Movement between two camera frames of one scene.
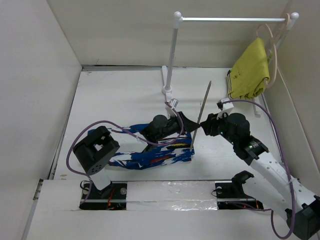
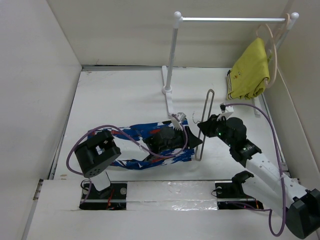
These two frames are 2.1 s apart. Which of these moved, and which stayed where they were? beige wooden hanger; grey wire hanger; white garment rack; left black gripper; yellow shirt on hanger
Moved: left black gripper; grey wire hanger
Stayed: white garment rack; beige wooden hanger; yellow shirt on hanger
